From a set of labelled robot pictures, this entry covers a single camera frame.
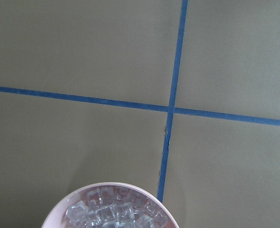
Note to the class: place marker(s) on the clear ice cubes pile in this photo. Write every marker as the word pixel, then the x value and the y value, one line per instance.
pixel 116 207

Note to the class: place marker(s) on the pink bowl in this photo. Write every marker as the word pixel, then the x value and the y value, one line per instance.
pixel 56 217

